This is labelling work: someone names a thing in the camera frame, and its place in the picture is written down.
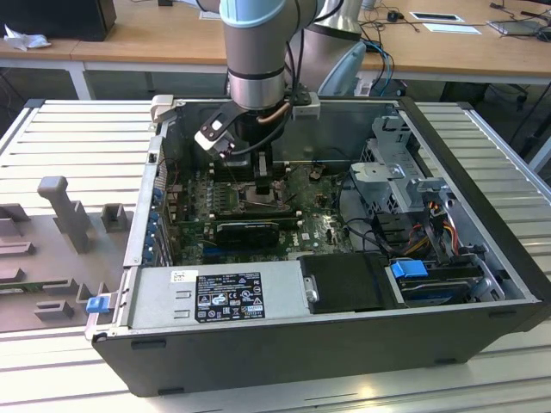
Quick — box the green motherboard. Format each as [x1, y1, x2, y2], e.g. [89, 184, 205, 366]
[165, 165, 358, 267]

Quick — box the white paper sheet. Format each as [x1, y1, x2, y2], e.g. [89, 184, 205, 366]
[423, 22, 486, 37]

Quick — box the black flat data cable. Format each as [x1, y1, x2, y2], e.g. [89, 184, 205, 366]
[424, 200, 455, 268]

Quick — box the silver power supply unit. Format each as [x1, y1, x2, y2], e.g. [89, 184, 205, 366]
[127, 259, 312, 331]

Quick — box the silver metal drive cage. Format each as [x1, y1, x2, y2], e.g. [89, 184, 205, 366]
[347, 114, 460, 225]

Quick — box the white desk cable outlet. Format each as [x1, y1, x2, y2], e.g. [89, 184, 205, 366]
[408, 10, 466, 23]

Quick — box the hard disk drive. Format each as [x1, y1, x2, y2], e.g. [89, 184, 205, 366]
[396, 265, 486, 307]

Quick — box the thin red wire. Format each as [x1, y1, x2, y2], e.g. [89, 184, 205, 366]
[165, 157, 190, 193]

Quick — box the grey tablet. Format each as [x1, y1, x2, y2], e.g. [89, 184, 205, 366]
[486, 16, 546, 39]

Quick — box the black plastic shroud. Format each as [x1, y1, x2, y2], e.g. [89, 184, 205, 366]
[298, 252, 400, 316]

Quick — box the grey parts rack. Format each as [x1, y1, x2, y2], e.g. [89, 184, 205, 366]
[0, 175, 135, 335]

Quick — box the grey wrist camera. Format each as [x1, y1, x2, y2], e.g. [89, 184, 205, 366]
[291, 92, 322, 120]

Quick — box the CPU socket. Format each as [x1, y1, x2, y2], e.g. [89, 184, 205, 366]
[235, 182, 288, 213]

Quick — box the green RAM stick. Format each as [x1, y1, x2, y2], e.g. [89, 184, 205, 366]
[0, 280, 72, 294]

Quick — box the blue disk carrier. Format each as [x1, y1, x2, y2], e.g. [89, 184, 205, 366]
[389, 257, 428, 281]

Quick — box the metal socket cover frame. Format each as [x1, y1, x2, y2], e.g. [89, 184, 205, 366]
[237, 183, 288, 212]

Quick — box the wooden desk white frame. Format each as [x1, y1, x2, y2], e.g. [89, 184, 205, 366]
[0, 0, 229, 101]
[356, 0, 551, 85]

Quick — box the crumpled white paper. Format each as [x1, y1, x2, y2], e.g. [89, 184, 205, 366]
[3, 23, 52, 52]

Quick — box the black graphics card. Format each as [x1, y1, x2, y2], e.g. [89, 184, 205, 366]
[178, 219, 299, 250]

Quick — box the blue cable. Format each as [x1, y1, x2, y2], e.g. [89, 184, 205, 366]
[364, 40, 396, 94]

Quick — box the black and silver PC case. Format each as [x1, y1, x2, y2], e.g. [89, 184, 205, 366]
[84, 95, 551, 398]

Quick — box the black box on desk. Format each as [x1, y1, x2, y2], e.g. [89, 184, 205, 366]
[0, 0, 117, 42]

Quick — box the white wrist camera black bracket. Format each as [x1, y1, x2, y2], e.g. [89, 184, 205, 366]
[194, 105, 240, 159]

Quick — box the yellow orange wire bundle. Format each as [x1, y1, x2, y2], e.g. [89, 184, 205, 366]
[406, 217, 458, 256]

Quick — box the grey plastic case handle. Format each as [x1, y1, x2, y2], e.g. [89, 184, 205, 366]
[150, 95, 176, 126]

